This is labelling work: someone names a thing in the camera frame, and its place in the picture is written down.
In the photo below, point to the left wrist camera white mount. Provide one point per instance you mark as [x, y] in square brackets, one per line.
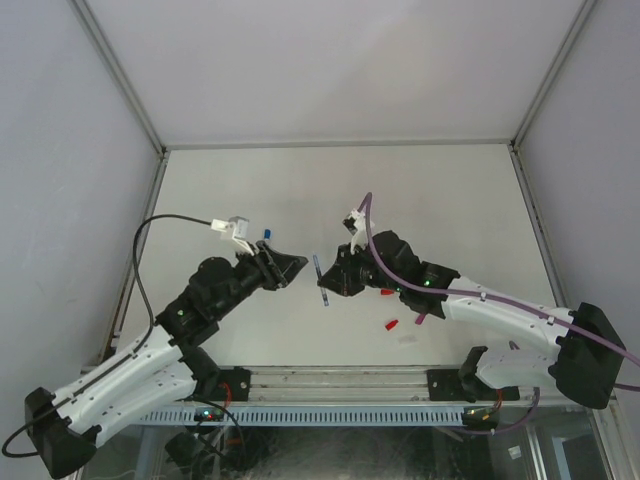
[234, 231]

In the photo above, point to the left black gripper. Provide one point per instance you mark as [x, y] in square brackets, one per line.
[269, 266]

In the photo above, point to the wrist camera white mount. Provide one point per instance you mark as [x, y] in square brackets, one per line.
[234, 231]
[356, 223]

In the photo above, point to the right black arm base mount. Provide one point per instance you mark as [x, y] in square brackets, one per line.
[446, 385]

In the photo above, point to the blue cable duct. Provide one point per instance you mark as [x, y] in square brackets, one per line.
[300, 416]

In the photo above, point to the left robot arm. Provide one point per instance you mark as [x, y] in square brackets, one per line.
[67, 432]

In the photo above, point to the red cap lower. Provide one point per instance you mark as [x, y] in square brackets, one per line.
[391, 324]

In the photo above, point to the clear pen cap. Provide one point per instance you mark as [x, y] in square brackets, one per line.
[407, 340]

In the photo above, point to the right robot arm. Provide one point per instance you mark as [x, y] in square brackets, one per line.
[576, 351]

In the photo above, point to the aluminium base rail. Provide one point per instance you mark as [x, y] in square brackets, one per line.
[269, 385]

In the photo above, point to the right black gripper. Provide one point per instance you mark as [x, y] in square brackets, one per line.
[350, 270]

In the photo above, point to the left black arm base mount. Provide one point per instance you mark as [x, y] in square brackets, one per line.
[233, 385]

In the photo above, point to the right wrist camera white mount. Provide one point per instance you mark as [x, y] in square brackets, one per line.
[356, 223]

